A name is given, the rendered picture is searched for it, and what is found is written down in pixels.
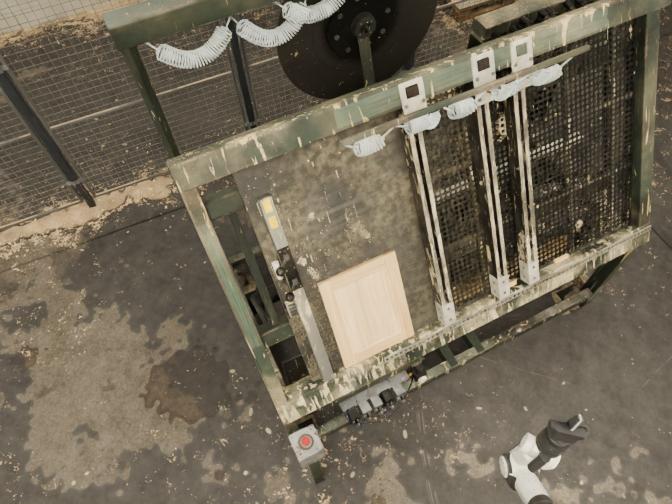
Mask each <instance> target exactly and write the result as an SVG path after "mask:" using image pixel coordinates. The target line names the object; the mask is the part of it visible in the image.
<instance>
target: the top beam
mask: <svg viewBox="0 0 672 504"><path fill-rule="evenodd" d="M671 1H672V0H600V1H597V2H594V3H592V4H589V5H586V6H584V7H581V8H578V9H575V10H573V11H570V12H567V13H565V14H562V15H559V16H556V17H554V18H551V19H548V20H546V21H543V22H540V23H538V24H535V25H532V26H529V27H527V28H524V29H521V30H519V31H516V32H513V33H510V34H508V35H505V36H502V37H500V38H497V39H494V40H491V41H489V42H486V43H483V44H481V45H478V46H475V47H472V48H470V49H467V50H464V51H462V52H459V53H456V54H453V55H451V56H448V57H445V58H443V59H440V60H437V61H434V62H432V63H429V64H426V65H424V66H421V67H418V68H416V69H413V70H410V71H407V72H405V73H402V74H399V75H397V76H394V77H391V78H388V79H386V80H383V81H380V82H378V83H375V84H372V85H369V86H367V87H364V88H361V89H359V90H356V91H353V92H350V93H348V94H345V95H342V96H340V97H337V98H334V99H331V100H329V101H326V102H323V103H321V104H318V105H315V106H312V107H310V108H307V109H304V110H302V111H299V112H296V113H293V114H291V115H288V116H285V117H283V118H280V119H277V120H275V121H272V122H269V123H266V124H264V125H261V126H258V127H256V128H253V129H250V130H247V131H245V132H242V133H239V134H237V135H234V136H231V137H228V138H226V139H223V140H220V141H218V142H215V143H212V144H209V145H207V146H204V147H201V148H199V149H196V150H193V151H190V152H188V153H185V154H182V155H180V156H177V157H174V158H171V159H169V160H167V161H166V162H165V163H166V165H167V168H168V170H169V172H170V175H171V177H172V179H173V181H174V184H175V186H176V188H177V190H178V192H180V193H183V192H186V191H188V190H191V189H193V188H196V187H199V186H201V185H204V184H206V183H209V182H212V181H214V180H217V179H219V178H222V177H225V176H227V175H230V174H232V173H235V172H238V171H240V170H243V169H245V168H248V167H251V166H253V165H256V164H258V163H261V162H264V161H266V160H269V159H271V158H274V157H277V156H279V155H282V154H284V153H287V152H290V151H292V150H295V149H297V148H300V147H302V146H305V145H308V144H310V143H313V142H315V141H318V140H321V139H323V138H326V137H328V136H331V135H334V134H336V133H339V132H341V131H344V130H347V129H349V128H352V127H354V126H357V125H360V124H362V123H365V122H367V121H370V120H373V119H375V118H378V117H380V116H383V115H386V114H388V113H391V112H393V111H396V110H399V109H401V108H402V103H401V99H400V94H399V88H398V85H399V84H402V83H404V82H407V81H410V80H412V79H415V78H418V77H420V76H422V79H423V84H424V90H425V97H426V99H427V98H430V97H432V96H435V95H437V94H440V93H443V92H445V91H448V90H450V89H453V88H456V87H458V86H461V85H463V84H466V83H469V82H471V81H473V75H472V68H471V59H470V58H471V57H474V56H477V55H479V54H482V53H485V52H487V51H490V50H493V54H494V63H495V72H497V71H500V70H502V69H505V68H508V67H510V66H511V56H510V43H511V42H514V41H517V40H519V39H522V38H525V37H527V36H530V35H531V36H532V49H533V58H534V57H536V56H539V55H541V54H544V53H547V52H549V51H552V50H554V49H557V48H559V47H562V46H565V45H567V44H570V43H572V42H575V41H578V40H580V39H583V38H585V37H588V36H591V35H593V34H596V33H598V32H601V31H604V30H606V29H609V28H611V27H614V26H617V25H619V24H622V23H624V22H627V21H630V20H632V19H635V18H637V17H640V16H643V15H645V14H648V13H650V12H653V11H656V10H658V9H661V8H663V7H666V6H669V5H671Z"/></svg>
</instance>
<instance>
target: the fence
mask: <svg viewBox="0 0 672 504"><path fill-rule="evenodd" d="M256 199H257V201H258V204H259V207H260V210H261V212H262V215H263V218H264V220H265V223H266V226H267V229H268V231H269V234H270V237H271V239H272V242H273V245H274V248H275V250H276V253H277V256H278V259H279V261H280V264H281V266H282V263H281V260H280V257H279V255H278V252H277V250H279V249H281V248H283V247H286V246H288V243H287V240H286V237H285V234H284V232H283V229H282V226H281V223H280V220H279V217H278V215H277V212H276V209H275V206H274V203H273V200H272V197H271V195H270V194H269V193H267V194H264V195H262V196H259V197H257V198H256ZM268 199H269V200H270V203H271V205H272V208H273V211H271V212H269V213H266V212H265V210H264V207H263V204H262V202H263V201H265V200H268ZM274 215H275V217H276V220H277V222H278V225H279V227H276V228H274V229H271V226H270V223H269V221H268V218H269V217H272V216H274ZM293 293H294V295H295V299H294V301H295V303H296V306H297V308H298V311H299V316H300V318H301V321H302V324H303V326H304V329H305V332H306V335H307V337H308V340H309V343H310V346H311V348H312V351H313V354H314V356H315V359H316V362H317V365H318V367H319V370H320V373H321V375H322V378H323V380H324V381H325V382H327V381H329V380H331V379H333V378H335V377H334V374H333V371H332V368H331V365H330V362H329V360H328V357H327V354H326V351H325V348H324V345H323V343H322V340H321V337H320V334H319V331H318V328H317V326H316V323H315V320H314V317H313V314H312V311H311V308H310V306H309V303H308V300H307V297H306V294H305V291H304V289H303V287H302V288H300V289H297V290H295V291H293Z"/></svg>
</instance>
